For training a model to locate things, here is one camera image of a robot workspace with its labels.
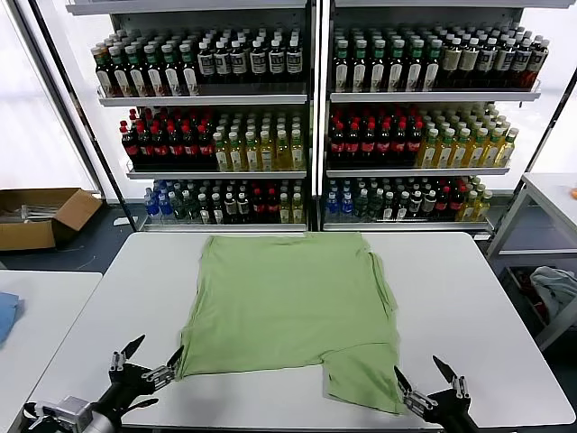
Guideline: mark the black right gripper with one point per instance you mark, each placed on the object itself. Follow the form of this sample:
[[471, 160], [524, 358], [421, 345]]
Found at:
[[453, 410]]

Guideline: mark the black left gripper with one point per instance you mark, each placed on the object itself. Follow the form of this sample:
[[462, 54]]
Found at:
[[128, 381]]

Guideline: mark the green polo shirt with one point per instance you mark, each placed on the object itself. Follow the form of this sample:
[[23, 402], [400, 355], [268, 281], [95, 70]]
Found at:
[[288, 306]]

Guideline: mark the white side table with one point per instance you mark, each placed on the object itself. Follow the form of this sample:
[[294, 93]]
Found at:
[[45, 315]]

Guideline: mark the small white floor object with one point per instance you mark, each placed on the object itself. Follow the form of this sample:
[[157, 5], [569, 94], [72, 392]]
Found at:
[[121, 221]]

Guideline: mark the blue folded cloth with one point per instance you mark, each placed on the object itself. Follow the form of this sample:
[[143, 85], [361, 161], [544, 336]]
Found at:
[[6, 315]]

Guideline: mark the blue drink bottle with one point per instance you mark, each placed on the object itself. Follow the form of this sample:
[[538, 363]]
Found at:
[[332, 206], [152, 205], [165, 206], [346, 206]]

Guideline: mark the dark green drink bottle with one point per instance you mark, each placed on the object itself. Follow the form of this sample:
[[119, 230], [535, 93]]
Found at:
[[360, 206], [204, 211], [217, 211], [388, 208], [375, 206], [178, 207], [402, 207], [190, 207]]

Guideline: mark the grey white cloth pile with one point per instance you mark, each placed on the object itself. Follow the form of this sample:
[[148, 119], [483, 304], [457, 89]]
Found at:
[[552, 282]]

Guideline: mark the black slanted pole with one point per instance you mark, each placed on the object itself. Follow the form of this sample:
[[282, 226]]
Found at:
[[121, 200], [541, 144]]

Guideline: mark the brown cardboard box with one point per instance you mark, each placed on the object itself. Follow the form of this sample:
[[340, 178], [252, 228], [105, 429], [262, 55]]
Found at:
[[27, 236]]

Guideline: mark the white label dark bottle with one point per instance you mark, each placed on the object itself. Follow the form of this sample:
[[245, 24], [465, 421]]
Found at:
[[429, 203], [415, 203], [238, 63], [205, 63], [231, 208], [258, 63], [222, 63], [244, 208], [276, 63], [293, 62]]

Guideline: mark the yellow tea bottle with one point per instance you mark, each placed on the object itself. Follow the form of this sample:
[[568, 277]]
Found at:
[[429, 151], [267, 155], [445, 151], [282, 155], [297, 155], [284, 211], [221, 155], [492, 151], [460, 151], [507, 149], [235, 155], [482, 207], [469, 208], [251, 155], [477, 151], [297, 211]]

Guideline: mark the red cap cola bottle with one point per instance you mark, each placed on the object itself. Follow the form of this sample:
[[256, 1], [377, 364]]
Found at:
[[131, 151], [456, 204], [145, 151], [189, 151], [400, 146], [369, 146], [159, 151], [337, 146], [175, 151], [205, 151], [414, 146], [384, 146], [353, 146], [272, 207], [443, 205], [258, 207]]

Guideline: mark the metal parts bundle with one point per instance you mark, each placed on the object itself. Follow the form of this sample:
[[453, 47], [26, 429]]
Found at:
[[31, 212]]

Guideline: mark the grey shelf unit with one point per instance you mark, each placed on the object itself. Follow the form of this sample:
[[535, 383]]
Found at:
[[203, 100], [428, 96]]

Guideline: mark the dark window mullion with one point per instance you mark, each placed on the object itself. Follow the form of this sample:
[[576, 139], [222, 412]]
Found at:
[[62, 104]]

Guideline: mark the green cap tea bottle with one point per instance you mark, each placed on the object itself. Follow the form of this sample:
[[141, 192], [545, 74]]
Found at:
[[396, 72], [189, 75], [154, 76], [378, 72], [172, 75], [432, 71], [136, 76], [359, 72], [104, 76], [341, 72], [121, 76], [414, 72]]

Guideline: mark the beige label dark bottle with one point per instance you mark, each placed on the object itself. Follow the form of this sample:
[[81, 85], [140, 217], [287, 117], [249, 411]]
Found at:
[[469, 61], [451, 61]]

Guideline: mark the blue label dark bottle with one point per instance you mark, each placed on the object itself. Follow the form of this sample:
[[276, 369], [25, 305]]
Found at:
[[519, 62], [487, 61], [503, 61]]

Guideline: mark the red tea bottle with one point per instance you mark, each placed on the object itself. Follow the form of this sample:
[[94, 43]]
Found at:
[[536, 65]]

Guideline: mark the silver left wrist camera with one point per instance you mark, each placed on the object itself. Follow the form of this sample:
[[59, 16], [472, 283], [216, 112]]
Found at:
[[67, 410]]

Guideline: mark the white metal-frame table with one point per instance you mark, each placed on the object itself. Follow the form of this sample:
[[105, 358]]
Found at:
[[554, 189]]

